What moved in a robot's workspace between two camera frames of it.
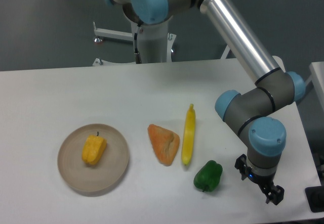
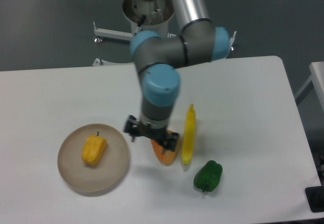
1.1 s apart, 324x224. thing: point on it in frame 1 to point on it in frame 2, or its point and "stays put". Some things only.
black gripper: x=275 y=193 to x=159 y=135
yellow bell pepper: x=93 y=149 stays put
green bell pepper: x=207 y=177 stays put
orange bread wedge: x=165 y=143 stays put
